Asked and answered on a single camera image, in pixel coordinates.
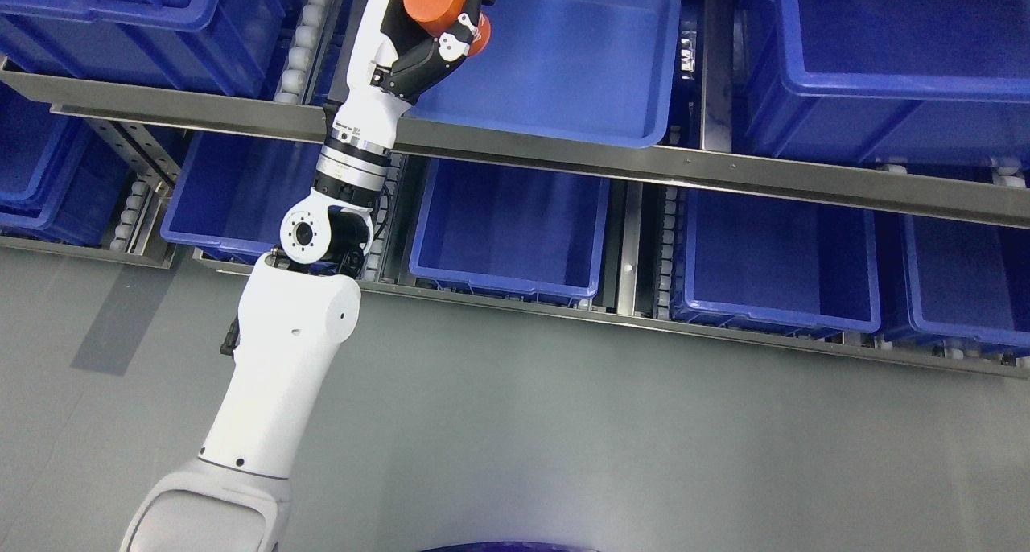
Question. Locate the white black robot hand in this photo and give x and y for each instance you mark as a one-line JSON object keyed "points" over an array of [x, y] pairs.
{"points": [[392, 61]]}

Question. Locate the orange cylindrical capacitor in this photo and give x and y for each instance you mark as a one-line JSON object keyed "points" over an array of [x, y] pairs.
{"points": [[437, 16]]}

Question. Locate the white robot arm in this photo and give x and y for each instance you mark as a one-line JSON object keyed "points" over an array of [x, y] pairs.
{"points": [[299, 304]]}

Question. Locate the blue bin top left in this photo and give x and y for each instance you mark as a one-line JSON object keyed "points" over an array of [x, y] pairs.
{"points": [[203, 46]]}

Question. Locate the blue shallow tray bin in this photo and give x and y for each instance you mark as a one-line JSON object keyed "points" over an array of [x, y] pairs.
{"points": [[578, 70]]}

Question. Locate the blue bin lower left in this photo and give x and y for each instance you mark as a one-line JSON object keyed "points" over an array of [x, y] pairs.
{"points": [[233, 191]]}

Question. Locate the blue bin lower middle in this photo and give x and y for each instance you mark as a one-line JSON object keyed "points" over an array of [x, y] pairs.
{"points": [[511, 232]]}

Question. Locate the blue bin far left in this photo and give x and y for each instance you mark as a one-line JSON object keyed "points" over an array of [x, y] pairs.
{"points": [[60, 181]]}

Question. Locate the blue bin lower right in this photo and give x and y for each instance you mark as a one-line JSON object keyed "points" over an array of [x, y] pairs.
{"points": [[792, 268]]}

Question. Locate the blue bin top right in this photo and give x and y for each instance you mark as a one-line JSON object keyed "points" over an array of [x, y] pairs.
{"points": [[937, 82]]}

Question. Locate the blue bin far right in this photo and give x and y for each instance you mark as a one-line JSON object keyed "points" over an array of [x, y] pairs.
{"points": [[953, 282]]}

